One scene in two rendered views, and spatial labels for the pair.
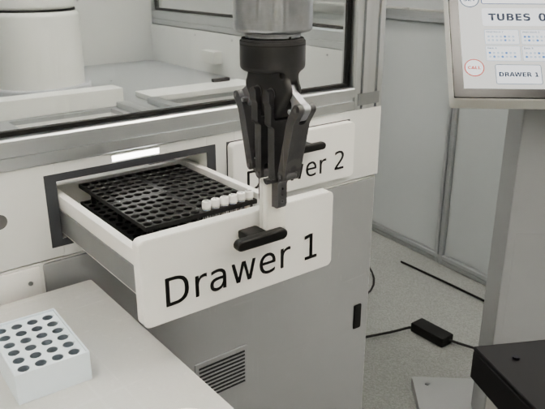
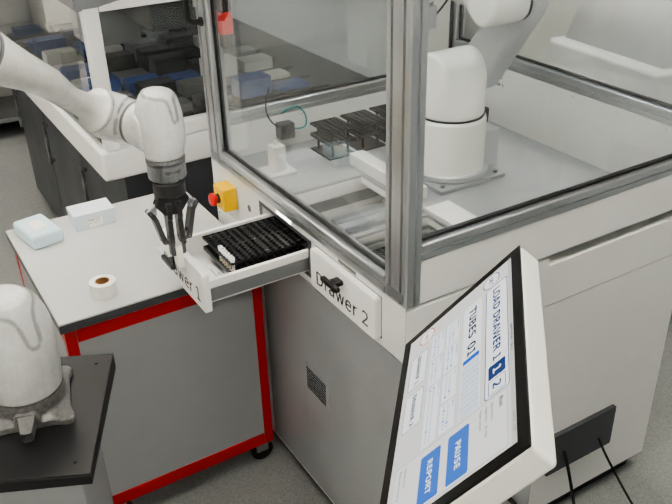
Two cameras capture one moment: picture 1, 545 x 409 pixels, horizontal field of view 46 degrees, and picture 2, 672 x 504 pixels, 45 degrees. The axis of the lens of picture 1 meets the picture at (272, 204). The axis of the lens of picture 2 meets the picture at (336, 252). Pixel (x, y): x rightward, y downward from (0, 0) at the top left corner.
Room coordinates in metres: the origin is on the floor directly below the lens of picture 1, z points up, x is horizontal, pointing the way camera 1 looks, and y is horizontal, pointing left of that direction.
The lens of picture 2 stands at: (1.33, -1.68, 1.90)
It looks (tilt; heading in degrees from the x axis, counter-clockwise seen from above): 29 degrees down; 97
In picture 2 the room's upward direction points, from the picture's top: 2 degrees counter-clockwise
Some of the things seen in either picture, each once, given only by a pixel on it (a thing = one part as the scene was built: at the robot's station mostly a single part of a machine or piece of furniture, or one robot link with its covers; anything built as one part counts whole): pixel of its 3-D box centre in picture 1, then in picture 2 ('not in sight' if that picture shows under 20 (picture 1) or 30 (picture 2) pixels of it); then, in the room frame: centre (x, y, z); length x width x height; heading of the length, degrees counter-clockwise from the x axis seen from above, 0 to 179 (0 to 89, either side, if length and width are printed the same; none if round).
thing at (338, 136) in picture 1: (294, 160); (344, 291); (1.16, -0.04, 0.87); 0.29 x 0.02 x 0.11; 128
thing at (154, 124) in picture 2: not in sight; (156, 121); (0.73, 0.01, 1.28); 0.13 x 0.11 x 0.16; 152
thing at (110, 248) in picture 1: (163, 213); (258, 249); (0.91, 0.16, 0.86); 0.40 x 0.26 x 0.06; 38
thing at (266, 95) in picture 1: (279, 135); (168, 222); (0.74, -0.01, 1.03); 0.04 x 0.01 x 0.11; 127
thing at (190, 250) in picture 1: (242, 252); (184, 268); (0.74, 0.04, 0.87); 0.29 x 0.02 x 0.11; 128
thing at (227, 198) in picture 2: not in sight; (224, 196); (0.75, 0.46, 0.88); 0.07 x 0.05 x 0.07; 128
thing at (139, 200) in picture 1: (165, 211); (255, 248); (0.90, 0.16, 0.87); 0.22 x 0.18 x 0.06; 38
